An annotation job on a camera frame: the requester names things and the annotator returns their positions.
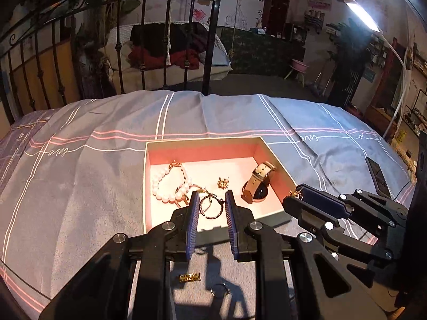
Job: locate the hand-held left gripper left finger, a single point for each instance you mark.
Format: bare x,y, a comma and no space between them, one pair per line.
192,226

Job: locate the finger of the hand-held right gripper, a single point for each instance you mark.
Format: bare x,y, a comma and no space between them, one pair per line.
325,200
300,208

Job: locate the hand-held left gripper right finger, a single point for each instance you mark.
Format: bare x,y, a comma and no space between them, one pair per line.
232,226

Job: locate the dark hoop bangle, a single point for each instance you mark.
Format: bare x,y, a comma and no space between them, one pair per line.
204,203

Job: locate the gold bangle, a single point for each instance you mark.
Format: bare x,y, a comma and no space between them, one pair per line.
197,187

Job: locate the gold flower earring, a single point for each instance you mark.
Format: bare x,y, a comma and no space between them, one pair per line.
223,183

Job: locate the gold link piece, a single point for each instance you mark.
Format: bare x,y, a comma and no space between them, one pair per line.
188,277

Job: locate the pink-lined cardboard box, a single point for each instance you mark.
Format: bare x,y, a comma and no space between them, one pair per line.
206,173

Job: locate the black smartphone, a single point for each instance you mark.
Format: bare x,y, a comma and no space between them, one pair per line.
378,178

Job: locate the pink stool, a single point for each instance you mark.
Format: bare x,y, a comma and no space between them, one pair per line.
298,65

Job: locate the green patterned sofa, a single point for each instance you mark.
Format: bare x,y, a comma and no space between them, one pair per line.
260,53

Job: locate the white cushioned seat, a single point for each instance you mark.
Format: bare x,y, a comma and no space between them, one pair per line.
220,56

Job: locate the red garment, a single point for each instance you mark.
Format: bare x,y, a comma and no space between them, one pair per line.
150,58

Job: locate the black garment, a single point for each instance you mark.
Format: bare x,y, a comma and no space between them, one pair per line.
186,36

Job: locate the white floor lamp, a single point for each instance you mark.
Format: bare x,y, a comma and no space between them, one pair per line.
362,13

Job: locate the red phone booth cabinet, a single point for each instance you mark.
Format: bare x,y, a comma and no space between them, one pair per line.
277,6

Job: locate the orange wooden board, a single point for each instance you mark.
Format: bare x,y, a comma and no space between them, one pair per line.
50,73

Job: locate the black metal bed frame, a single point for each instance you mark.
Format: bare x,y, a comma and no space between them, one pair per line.
213,36

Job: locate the large white wall poster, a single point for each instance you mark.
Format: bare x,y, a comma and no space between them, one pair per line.
230,10

